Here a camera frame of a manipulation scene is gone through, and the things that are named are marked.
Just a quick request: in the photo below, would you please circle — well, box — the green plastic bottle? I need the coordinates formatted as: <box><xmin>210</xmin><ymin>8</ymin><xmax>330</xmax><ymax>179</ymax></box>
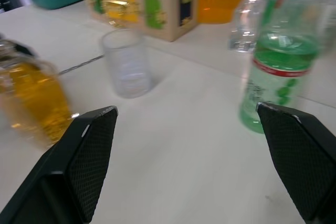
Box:
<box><xmin>239</xmin><ymin>0</ymin><xmax>329</xmax><ymax>134</ymax></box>

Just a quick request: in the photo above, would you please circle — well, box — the wooden lock box toy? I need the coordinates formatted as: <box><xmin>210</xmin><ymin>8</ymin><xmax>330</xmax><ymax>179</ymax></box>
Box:
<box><xmin>78</xmin><ymin>0</ymin><xmax>200</xmax><ymax>42</ymax></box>

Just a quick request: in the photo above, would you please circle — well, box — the square bottle with amber liquid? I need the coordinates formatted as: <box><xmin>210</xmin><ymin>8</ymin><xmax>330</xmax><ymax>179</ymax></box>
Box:
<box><xmin>0</xmin><ymin>39</ymin><xmax>76</xmax><ymax>149</ymax></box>

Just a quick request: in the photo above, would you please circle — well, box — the clear drinking glass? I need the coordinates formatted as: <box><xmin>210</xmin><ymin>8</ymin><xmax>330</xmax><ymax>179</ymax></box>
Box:
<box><xmin>101</xmin><ymin>28</ymin><xmax>153</xmax><ymax>99</ymax></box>

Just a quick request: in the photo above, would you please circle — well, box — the long metal spoon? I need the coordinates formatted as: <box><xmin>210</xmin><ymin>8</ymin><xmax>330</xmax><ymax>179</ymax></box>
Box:
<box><xmin>58</xmin><ymin>54</ymin><xmax>105</xmax><ymax>76</ymax></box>

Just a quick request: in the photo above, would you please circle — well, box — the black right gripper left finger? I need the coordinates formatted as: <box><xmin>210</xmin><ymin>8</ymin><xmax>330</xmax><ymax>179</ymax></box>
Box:
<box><xmin>0</xmin><ymin>105</ymin><xmax>119</xmax><ymax>224</ymax></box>

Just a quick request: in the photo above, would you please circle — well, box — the clear empty plastic bottle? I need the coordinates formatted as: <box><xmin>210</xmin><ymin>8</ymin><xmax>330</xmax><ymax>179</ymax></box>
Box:
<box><xmin>228</xmin><ymin>0</ymin><xmax>266</xmax><ymax>53</ymax></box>

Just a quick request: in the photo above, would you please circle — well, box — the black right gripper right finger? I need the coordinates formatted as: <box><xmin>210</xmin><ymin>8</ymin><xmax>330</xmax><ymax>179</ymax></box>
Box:
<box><xmin>256</xmin><ymin>102</ymin><xmax>336</xmax><ymax>224</ymax></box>

